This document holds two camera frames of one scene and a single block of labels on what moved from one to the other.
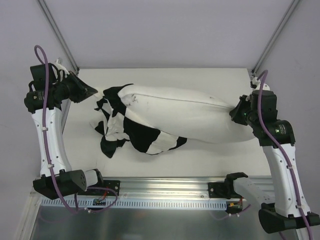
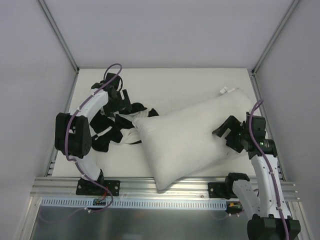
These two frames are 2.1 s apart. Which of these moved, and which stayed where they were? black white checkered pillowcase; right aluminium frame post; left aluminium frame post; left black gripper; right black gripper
Moved: black white checkered pillowcase; right black gripper; left black gripper
Stayed: right aluminium frame post; left aluminium frame post
